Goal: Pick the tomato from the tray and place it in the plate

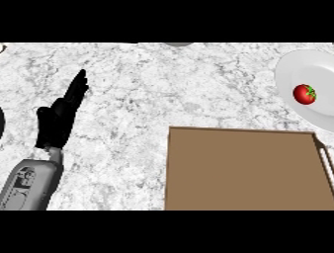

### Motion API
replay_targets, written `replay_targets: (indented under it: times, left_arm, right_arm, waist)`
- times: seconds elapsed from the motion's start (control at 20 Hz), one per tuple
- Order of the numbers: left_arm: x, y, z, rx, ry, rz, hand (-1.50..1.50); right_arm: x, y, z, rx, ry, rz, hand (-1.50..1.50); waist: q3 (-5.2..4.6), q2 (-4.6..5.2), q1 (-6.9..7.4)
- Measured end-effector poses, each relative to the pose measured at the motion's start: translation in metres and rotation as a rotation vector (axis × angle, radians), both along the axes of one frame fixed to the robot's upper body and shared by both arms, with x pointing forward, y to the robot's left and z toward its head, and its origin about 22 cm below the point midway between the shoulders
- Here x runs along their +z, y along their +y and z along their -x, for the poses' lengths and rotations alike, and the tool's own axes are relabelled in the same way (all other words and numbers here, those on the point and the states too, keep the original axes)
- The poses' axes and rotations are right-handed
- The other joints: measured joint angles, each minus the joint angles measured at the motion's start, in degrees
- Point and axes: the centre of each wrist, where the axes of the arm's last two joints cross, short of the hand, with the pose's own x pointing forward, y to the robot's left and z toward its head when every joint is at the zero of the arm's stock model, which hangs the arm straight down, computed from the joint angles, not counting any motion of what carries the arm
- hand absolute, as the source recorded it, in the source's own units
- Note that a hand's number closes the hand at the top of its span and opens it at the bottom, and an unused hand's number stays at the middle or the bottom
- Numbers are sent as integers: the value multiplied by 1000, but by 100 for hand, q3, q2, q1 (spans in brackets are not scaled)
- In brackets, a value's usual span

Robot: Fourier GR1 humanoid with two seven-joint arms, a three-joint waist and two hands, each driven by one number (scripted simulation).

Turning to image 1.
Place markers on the red tomato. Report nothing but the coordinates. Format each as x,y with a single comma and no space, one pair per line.
305,94

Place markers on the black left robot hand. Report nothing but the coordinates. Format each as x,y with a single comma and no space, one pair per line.
60,120

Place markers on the brown rectangular tray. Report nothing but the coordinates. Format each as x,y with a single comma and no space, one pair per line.
247,171

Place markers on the grey round object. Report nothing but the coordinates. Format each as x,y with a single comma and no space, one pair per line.
179,43

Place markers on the white round plate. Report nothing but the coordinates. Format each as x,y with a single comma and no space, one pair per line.
332,70

